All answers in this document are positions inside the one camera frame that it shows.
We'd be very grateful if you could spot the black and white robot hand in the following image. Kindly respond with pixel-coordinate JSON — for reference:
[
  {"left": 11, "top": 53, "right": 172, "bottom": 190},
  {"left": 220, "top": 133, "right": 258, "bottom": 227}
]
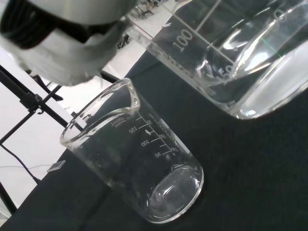
[{"left": 0, "top": 0, "right": 138, "bottom": 87}]

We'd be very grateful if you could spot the black tripod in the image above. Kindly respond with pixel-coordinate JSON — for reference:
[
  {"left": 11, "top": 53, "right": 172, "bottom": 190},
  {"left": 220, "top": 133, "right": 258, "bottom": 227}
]
[{"left": 0, "top": 64, "right": 121, "bottom": 215}]

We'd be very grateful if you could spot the clear tape piece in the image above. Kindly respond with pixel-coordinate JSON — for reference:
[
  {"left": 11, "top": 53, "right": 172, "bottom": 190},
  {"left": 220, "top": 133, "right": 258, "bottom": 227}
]
[{"left": 47, "top": 160, "right": 66, "bottom": 173}]

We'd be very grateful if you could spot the thin black cable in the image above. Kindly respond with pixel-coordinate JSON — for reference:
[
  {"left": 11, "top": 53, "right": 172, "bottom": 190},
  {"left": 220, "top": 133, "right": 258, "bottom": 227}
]
[{"left": 0, "top": 143, "right": 43, "bottom": 185}]

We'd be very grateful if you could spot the clear empty glass beaker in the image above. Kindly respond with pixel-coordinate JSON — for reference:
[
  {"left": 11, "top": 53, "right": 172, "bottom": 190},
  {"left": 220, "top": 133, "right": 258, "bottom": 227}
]
[{"left": 59, "top": 77, "right": 205, "bottom": 224}]

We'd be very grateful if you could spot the black bench cloth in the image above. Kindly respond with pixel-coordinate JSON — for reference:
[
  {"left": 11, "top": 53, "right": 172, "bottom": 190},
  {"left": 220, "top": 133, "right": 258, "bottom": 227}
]
[{"left": 0, "top": 0, "right": 308, "bottom": 231}]

